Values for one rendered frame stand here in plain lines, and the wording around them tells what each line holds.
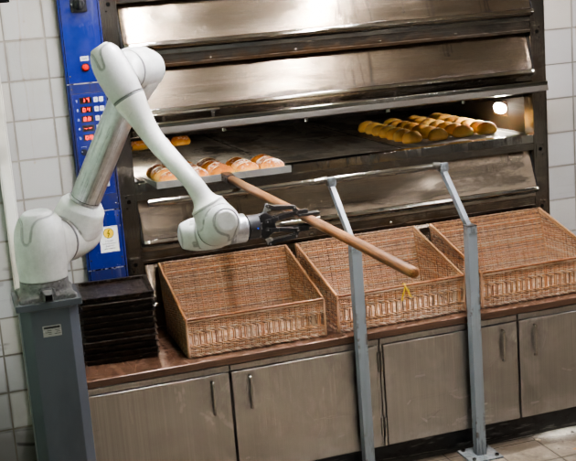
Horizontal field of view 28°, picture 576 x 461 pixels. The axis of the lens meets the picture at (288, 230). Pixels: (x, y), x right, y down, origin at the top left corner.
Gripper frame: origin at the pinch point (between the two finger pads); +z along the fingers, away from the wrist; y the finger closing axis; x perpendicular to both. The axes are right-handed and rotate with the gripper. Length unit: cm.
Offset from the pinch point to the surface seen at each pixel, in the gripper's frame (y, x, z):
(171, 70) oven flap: -41, -122, -12
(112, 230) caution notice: 19, -116, -43
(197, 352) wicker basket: 60, -70, -24
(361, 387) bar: 81, -59, 37
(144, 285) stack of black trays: 37, -93, -37
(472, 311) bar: 58, -59, 85
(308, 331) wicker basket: 58, -69, 20
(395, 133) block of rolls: -3, -146, 94
